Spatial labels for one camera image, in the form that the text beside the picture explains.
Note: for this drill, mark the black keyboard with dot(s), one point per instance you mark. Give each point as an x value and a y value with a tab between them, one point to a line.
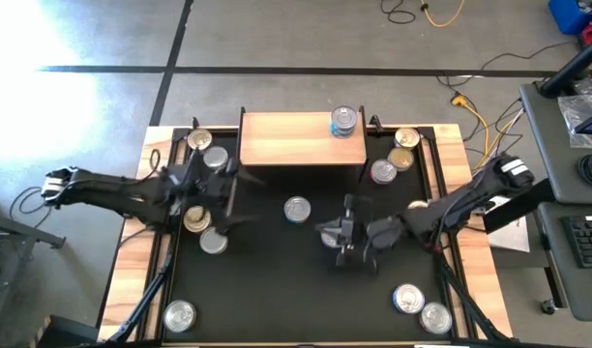
586	239

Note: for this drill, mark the black box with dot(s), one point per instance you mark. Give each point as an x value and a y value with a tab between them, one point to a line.
59	333

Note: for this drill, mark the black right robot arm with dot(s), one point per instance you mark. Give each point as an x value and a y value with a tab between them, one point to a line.
460	198

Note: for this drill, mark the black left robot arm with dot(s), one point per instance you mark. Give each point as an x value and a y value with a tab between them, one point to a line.
112	193

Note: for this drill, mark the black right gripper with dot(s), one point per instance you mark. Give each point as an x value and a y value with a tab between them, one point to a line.
373	234

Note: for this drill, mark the black diagonal desk beam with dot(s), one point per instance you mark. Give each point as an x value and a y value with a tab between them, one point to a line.
523	205

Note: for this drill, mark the black aluminium table frame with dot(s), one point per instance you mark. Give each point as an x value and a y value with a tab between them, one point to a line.
148	297

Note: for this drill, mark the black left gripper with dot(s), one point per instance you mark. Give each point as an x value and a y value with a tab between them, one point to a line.
221	193

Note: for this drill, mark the pale green tuna can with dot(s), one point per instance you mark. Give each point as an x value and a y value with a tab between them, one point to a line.
401	158

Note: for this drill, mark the grey desk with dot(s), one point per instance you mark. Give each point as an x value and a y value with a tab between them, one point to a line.
562	164
571	290

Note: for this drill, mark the grey metal cart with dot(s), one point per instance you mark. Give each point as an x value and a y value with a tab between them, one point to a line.
15	232

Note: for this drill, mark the blue gold-top tuna can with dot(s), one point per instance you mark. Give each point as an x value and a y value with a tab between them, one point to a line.
416	204

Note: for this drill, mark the teal yellowfin tuna can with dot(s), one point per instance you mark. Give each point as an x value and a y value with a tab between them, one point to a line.
297	209

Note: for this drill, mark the black caster wheel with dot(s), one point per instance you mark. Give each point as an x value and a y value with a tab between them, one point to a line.
547	305

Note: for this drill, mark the red tuna can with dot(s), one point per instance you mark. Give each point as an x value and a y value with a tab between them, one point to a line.
435	318
383	171

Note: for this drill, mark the silver-top tuna can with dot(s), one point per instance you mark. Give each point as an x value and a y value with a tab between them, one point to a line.
179	316

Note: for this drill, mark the clear plastic bag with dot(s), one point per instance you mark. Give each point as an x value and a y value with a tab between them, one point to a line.
579	116

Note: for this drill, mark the green Bumble Bee tuna can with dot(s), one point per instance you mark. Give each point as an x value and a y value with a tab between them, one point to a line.
215	157
213	241

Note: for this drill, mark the blue bin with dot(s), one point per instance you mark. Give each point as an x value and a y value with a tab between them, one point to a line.
567	14

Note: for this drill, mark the white paper sheet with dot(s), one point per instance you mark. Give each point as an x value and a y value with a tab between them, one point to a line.
511	237

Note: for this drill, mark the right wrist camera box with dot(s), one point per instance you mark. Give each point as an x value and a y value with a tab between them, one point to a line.
350	205

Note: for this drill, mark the black monitor pole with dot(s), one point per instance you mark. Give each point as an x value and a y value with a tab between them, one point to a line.
571	67

